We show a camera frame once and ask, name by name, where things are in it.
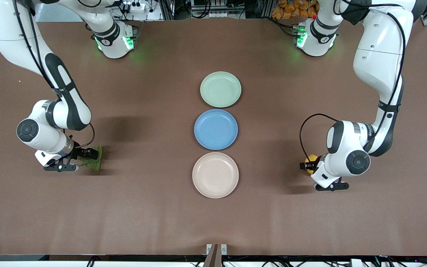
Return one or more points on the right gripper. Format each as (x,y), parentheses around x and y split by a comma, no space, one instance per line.
(79,152)

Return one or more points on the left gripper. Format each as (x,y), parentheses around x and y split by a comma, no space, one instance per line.
(304,165)

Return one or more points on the yellow lemon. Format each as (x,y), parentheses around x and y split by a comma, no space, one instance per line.
(313,158)

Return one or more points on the green lettuce leaf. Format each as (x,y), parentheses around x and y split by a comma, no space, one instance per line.
(95,165)

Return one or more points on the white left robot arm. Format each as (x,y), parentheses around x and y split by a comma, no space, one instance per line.
(380,55)

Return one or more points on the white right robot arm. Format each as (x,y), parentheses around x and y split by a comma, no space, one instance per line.
(13,33)

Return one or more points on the beige round plate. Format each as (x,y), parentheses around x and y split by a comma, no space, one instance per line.
(215,175)

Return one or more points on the blue round plate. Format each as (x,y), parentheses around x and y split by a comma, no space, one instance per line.
(216,129)

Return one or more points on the pale green round plate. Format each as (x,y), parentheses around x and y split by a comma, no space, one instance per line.
(221,89)

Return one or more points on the white power strip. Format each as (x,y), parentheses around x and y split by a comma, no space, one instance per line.
(136,7)

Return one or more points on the orange snack bag pile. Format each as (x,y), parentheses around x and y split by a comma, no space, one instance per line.
(291,9)

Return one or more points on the metal camera post bracket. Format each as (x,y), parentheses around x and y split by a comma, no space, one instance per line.
(216,254)

